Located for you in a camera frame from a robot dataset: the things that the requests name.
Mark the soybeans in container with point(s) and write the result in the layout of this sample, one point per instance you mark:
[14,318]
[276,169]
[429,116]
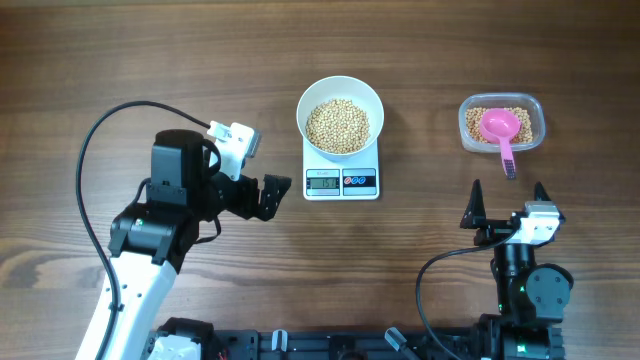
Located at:
[473,118]

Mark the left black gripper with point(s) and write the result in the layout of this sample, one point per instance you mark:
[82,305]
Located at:
[269,199]

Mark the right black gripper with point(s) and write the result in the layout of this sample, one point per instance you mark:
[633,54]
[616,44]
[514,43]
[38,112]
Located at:
[493,230]

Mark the clear plastic container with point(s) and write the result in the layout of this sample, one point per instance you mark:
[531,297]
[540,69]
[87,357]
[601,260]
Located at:
[502,100]

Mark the white bowl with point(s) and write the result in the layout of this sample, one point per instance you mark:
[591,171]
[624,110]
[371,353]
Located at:
[342,87]

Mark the soybeans in bowl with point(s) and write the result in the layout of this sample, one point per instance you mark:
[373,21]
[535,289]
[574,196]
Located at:
[338,126]

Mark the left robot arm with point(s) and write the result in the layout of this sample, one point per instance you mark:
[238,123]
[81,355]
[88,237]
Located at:
[149,240]

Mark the white digital kitchen scale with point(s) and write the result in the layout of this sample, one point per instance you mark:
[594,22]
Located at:
[340,178]

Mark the pink plastic scoop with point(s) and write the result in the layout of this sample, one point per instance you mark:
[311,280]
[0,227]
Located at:
[500,126]

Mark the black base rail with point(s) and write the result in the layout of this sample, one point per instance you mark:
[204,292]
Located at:
[181,338]

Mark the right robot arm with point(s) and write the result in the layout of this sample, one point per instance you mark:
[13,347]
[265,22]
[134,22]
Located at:
[531,296]

